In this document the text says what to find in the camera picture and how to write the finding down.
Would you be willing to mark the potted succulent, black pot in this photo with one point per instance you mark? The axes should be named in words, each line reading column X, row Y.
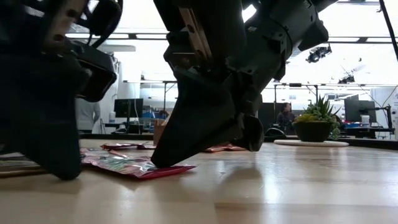
column 312, row 132

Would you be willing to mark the wooden three-compartment box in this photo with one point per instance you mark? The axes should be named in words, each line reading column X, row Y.
column 158, row 133

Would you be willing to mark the beige apple tea bag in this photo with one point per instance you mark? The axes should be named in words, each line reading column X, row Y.
column 15, row 166

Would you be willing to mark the person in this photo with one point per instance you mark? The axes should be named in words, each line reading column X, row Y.
column 87, row 115
column 285, row 116

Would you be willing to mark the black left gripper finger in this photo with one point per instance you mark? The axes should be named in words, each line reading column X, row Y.
column 40, row 118

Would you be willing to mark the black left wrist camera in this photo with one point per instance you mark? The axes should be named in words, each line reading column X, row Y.
column 96, row 71

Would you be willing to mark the white tub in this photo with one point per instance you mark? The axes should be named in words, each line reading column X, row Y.
column 365, row 121

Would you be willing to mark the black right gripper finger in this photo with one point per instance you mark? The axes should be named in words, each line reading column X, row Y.
column 199, row 118
column 252, row 133

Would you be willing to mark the black monitor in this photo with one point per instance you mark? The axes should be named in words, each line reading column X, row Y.
column 129, row 108
column 357, row 110

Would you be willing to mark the black ceiling spotlight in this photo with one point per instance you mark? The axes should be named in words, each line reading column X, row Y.
column 346, row 80
column 317, row 53

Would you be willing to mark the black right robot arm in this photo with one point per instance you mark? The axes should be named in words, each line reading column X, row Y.
column 325, row 2

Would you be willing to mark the overhead light bar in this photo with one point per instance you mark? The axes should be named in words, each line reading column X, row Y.
column 149, row 36

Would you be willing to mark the white bottle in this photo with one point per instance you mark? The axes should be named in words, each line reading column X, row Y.
column 112, row 117

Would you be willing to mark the round woven white mat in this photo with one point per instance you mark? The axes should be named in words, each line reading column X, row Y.
column 311, row 143

